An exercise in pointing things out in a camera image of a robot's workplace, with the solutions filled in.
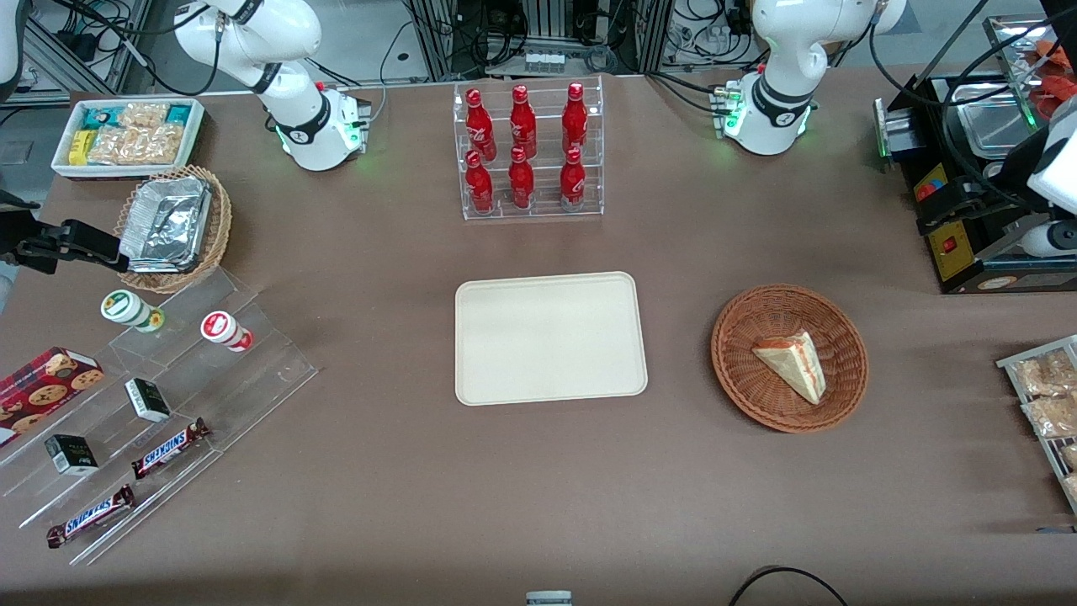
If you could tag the small grey device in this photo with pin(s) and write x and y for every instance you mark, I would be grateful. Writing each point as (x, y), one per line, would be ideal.
(549, 598)

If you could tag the red lid white cup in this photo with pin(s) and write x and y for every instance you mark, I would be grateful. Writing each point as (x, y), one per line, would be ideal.
(223, 328)

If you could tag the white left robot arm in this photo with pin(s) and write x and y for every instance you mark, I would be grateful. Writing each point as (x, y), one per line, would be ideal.
(778, 50)

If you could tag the clear acrylic stepped shelf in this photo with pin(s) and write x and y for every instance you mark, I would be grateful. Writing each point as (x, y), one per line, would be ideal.
(252, 379)

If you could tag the triangle sandwich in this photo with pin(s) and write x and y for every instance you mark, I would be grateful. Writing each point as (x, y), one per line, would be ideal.
(795, 364)

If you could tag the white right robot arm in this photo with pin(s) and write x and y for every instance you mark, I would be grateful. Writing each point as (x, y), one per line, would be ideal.
(278, 50)

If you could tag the teal snack packet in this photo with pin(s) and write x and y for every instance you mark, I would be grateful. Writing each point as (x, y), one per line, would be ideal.
(99, 116)

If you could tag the small light wicker basket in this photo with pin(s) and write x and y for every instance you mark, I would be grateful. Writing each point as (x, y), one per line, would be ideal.
(220, 227)

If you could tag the yellow snack packet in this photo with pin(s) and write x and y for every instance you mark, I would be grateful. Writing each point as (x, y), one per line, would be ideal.
(78, 146)

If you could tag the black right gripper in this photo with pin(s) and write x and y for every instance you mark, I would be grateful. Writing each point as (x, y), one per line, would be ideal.
(18, 227)

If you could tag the steel food pan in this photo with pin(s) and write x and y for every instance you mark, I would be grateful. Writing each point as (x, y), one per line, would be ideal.
(993, 126)

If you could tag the red cola bottle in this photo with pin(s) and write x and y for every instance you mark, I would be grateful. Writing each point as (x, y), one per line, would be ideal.
(522, 122)
(573, 183)
(521, 183)
(575, 118)
(480, 187)
(479, 122)

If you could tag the beige plastic tray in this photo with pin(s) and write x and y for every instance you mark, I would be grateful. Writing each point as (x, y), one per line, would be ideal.
(547, 337)

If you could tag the clear bag of rice crackers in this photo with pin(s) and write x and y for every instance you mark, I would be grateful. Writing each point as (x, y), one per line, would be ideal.
(1043, 374)
(1052, 415)

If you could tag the aluminium equipment frame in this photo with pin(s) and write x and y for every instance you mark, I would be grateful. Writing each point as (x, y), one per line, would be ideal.
(547, 25)

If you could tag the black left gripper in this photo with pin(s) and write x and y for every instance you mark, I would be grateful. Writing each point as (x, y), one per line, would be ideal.
(991, 192)

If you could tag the red fried food pieces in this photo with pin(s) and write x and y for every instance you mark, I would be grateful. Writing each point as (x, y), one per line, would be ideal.
(1052, 76)

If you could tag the white terminal block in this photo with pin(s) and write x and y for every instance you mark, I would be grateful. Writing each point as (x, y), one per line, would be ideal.
(545, 61)

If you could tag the white rectangular snack bin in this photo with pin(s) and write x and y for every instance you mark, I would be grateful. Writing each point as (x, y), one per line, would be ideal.
(195, 126)

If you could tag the brown Snickers bar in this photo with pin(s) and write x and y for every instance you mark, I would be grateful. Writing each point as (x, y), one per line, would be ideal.
(88, 516)
(168, 448)

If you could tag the stacked aluminium foil trays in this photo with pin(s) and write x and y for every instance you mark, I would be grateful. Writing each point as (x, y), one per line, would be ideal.
(166, 223)

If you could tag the small dark green box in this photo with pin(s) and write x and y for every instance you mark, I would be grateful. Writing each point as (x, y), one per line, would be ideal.
(147, 400)
(71, 454)

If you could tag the green lid white cup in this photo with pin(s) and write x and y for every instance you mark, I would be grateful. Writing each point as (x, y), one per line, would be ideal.
(126, 308)

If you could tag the large brown wicker basket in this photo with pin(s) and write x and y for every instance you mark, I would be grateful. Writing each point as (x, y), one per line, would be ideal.
(745, 379)

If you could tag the clear acrylic bottle rack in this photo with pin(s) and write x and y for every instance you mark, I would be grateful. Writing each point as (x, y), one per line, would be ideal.
(538, 215)

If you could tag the black hot food case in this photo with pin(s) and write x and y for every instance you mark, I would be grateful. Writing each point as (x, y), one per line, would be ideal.
(959, 261)

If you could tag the red cookie box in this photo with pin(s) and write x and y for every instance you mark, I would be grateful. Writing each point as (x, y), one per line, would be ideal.
(42, 387)

